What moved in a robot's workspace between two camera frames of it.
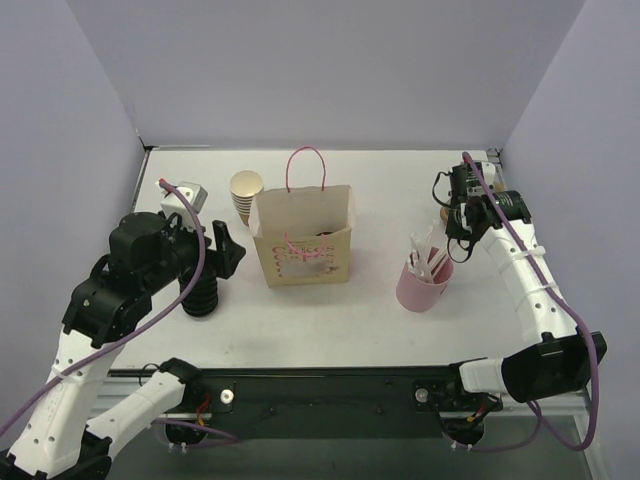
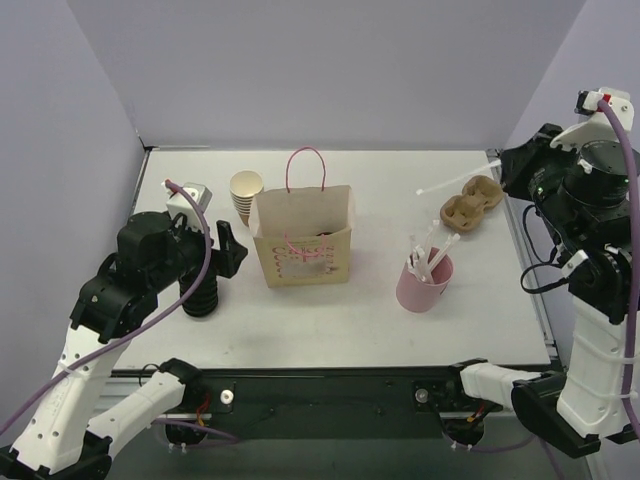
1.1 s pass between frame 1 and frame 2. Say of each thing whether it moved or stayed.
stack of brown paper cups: stayed
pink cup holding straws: stayed
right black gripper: moved
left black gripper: stayed
